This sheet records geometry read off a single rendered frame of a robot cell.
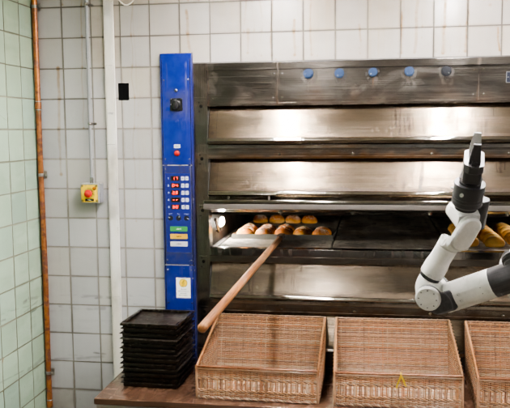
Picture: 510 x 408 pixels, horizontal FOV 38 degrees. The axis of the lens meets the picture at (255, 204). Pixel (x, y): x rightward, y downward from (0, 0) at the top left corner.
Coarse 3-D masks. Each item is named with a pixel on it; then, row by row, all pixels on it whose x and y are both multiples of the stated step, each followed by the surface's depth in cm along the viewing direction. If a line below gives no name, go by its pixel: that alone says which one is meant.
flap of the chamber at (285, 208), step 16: (208, 208) 353; (224, 208) 352; (240, 208) 350; (256, 208) 349; (272, 208) 348; (288, 208) 347; (304, 208) 346; (320, 208) 345; (336, 208) 343; (352, 208) 342; (368, 208) 341; (384, 208) 340; (400, 208) 339; (416, 208) 338; (432, 208) 337; (496, 208) 332
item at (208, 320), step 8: (280, 240) 380; (272, 248) 354; (264, 256) 331; (256, 264) 312; (248, 272) 294; (240, 280) 279; (248, 280) 288; (232, 288) 266; (240, 288) 273; (224, 296) 254; (232, 296) 258; (216, 304) 244; (224, 304) 246; (216, 312) 234; (208, 320) 225; (200, 328) 220; (208, 328) 223
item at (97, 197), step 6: (84, 186) 370; (90, 186) 369; (96, 186) 369; (102, 186) 374; (96, 192) 369; (102, 192) 374; (84, 198) 370; (90, 198) 370; (96, 198) 369; (102, 198) 374
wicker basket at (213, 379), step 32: (224, 320) 369; (256, 320) 366; (288, 320) 363; (320, 320) 361; (224, 352) 366; (256, 352) 363; (288, 352) 361; (320, 352) 330; (224, 384) 343; (256, 384) 342; (288, 384) 342; (320, 384) 329
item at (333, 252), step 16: (256, 256) 367; (272, 256) 366; (288, 256) 364; (304, 256) 363; (320, 256) 362; (336, 256) 361; (352, 256) 359; (368, 256) 358; (384, 256) 357; (400, 256) 356; (416, 256) 355; (464, 256) 351; (480, 256) 350; (496, 256) 349
